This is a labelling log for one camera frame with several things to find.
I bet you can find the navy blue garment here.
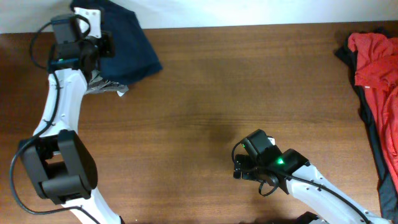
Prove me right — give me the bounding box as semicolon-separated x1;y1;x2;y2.
70;0;163;85

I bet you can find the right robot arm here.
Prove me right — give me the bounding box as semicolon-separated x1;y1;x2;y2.
231;129;394;224

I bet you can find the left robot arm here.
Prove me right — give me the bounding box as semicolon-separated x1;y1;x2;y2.
11;7;124;224

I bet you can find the grey folded shirt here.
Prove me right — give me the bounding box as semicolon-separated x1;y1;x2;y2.
85;70;129;96

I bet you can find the black garment under red shirt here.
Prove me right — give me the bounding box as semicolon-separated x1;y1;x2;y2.
335;38;397;223

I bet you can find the red shirt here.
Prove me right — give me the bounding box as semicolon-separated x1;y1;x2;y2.
348;33;397;187

